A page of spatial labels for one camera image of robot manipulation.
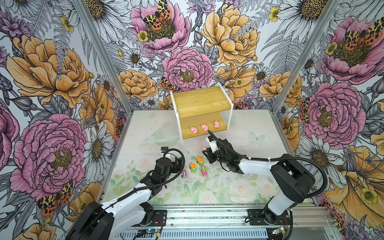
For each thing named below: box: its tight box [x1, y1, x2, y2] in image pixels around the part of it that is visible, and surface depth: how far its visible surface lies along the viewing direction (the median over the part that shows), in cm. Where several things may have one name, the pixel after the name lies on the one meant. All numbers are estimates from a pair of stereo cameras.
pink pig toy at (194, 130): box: [190, 126, 199, 134], surface depth 89 cm
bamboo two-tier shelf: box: [169, 82, 234, 145], surface depth 83 cm
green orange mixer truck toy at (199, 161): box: [196, 156, 204, 166], surface depth 93 cm
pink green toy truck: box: [201, 165, 208, 177], surface depth 89 cm
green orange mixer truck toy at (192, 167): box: [189, 163, 196, 173], surface depth 91 cm
